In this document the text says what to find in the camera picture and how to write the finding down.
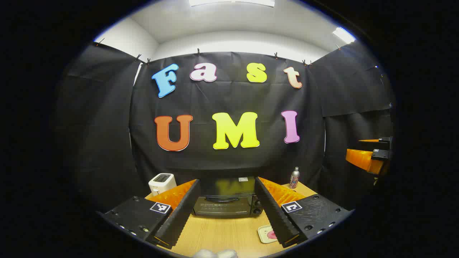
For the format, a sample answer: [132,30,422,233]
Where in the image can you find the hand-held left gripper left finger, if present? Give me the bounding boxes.
[100,179,200,250]

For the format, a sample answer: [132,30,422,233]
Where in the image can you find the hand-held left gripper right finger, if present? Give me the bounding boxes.
[255,176,355,249]

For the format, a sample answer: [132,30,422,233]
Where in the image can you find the cream square plate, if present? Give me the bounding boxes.
[257,225,279,244]

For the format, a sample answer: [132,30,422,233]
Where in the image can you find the black electric oven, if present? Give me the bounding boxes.
[192,176,264,218]

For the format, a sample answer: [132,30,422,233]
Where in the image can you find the white toaster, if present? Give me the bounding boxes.
[148,173,177,196]

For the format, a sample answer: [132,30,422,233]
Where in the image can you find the silver drink bottle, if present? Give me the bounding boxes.
[289,167,300,189]

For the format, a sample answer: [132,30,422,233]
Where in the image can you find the black backdrop cloth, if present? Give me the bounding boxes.
[54,40,395,215]

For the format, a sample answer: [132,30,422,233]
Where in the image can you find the ceiling light panel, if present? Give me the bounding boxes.
[332,27,356,44]

